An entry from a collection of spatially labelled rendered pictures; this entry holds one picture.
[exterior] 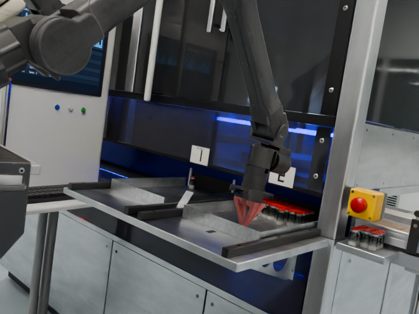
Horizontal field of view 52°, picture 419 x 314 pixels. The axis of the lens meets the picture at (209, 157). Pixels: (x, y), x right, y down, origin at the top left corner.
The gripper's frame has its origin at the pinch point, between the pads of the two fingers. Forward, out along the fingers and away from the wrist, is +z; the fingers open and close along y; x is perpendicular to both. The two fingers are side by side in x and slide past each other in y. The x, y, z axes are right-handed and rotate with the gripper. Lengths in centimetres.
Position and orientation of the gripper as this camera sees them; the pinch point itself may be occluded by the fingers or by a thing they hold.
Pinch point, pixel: (243, 225)
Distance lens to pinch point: 105.4
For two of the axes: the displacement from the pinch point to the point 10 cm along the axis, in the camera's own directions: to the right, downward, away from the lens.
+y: 6.5, 1.7, 7.4
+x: -7.2, -1.8, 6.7
